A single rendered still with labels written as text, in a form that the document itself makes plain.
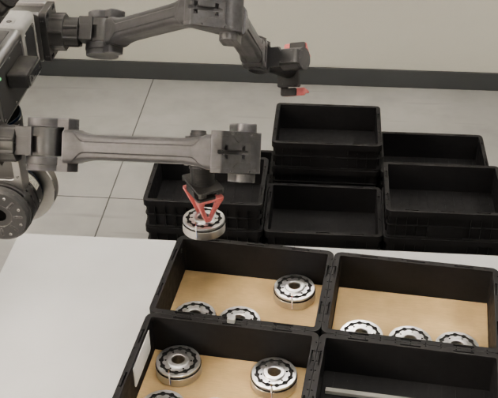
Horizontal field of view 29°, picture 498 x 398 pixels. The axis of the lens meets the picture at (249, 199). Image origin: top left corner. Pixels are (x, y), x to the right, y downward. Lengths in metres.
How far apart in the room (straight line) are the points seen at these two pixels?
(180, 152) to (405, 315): 0.88
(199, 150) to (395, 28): 3.38
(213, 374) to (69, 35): 0.84
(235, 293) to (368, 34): 2.81
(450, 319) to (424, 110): 2.67
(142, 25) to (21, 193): 0.47
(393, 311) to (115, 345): 0.71
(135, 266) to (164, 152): 1.04
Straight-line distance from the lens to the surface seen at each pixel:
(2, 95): 2.02
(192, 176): 2.21
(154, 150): 1.71
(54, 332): 2.53
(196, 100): 4.97
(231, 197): 3.34
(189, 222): 2.28
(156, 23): 2.06
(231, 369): 2.20
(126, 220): 4.09
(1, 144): 1.83
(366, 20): 4.97
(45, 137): 1.82
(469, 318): 2.38
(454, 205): 3.35
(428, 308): 2.39
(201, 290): 2.41
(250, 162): 1.72
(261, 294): 2.39
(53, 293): 2.66
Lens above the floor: 2.38
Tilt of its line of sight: 35 degrees down
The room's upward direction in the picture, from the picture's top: 1 degrees counter-clockwise
